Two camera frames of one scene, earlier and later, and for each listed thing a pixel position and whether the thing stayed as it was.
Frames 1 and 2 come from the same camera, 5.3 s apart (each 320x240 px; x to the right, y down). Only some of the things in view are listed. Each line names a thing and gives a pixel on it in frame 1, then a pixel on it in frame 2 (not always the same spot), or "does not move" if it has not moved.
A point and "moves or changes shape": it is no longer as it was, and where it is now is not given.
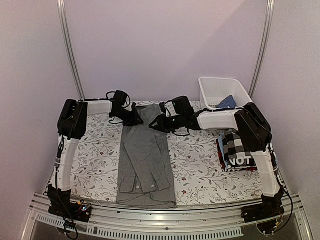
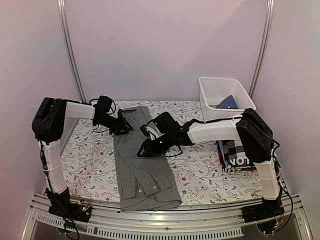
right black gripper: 161,125 → 149,149
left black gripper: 134,120 → 121,122
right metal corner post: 268,23 does not move
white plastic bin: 214,90 does not move
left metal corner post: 61,8 does not move
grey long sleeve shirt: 146,177 moves or changes shape
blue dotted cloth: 228,102 does not move
